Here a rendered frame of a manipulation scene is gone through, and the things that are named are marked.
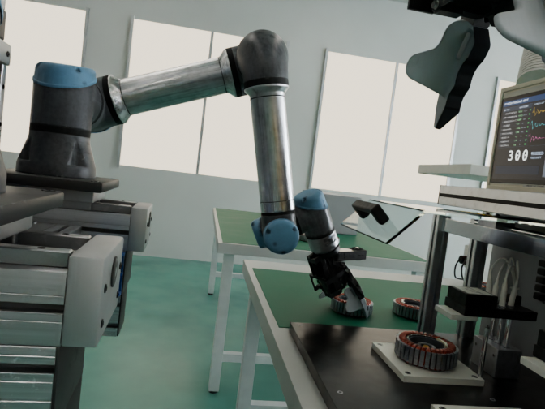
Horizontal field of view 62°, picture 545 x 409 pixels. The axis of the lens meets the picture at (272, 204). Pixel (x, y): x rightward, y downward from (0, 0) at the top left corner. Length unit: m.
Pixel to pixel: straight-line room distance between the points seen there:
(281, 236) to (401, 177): 4.87
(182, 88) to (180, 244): 4.31
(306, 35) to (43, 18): 2.86
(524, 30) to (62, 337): 0.46
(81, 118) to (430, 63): 0.74
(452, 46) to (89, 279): 0.39
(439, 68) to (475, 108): 5.81
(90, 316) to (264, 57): 0.65
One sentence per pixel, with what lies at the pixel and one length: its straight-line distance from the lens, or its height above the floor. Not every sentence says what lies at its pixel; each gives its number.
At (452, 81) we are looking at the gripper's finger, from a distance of 0.45.
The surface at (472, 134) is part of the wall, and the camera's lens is 6.20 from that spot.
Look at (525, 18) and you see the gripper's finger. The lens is 0.35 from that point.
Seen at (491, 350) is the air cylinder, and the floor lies 0.81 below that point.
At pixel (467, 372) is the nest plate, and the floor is 0.78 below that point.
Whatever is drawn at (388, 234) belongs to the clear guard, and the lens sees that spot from 0.74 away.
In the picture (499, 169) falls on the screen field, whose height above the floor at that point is 1.16.
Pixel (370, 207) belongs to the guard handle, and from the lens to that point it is 0.79.
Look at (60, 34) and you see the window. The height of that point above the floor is 2.31.
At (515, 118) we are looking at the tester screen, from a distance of 0.99.
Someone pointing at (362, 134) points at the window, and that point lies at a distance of 5.58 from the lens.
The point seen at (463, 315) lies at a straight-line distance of 0.91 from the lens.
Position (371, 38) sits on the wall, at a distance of 5.80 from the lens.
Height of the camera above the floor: 1.09
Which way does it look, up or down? 4 degrees down
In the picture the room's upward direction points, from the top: 7 degrees clockwise
